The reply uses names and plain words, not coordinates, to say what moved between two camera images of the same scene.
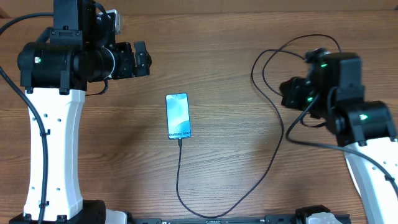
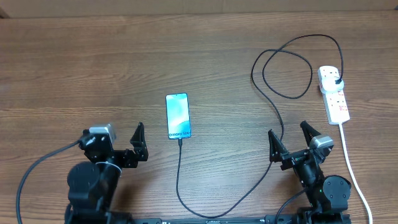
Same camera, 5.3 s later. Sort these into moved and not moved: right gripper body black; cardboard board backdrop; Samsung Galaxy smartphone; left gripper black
Moved: right gripper body black; left gripper black
Not moved: cardboard board backdrop; Samsung Galaxy smartphone
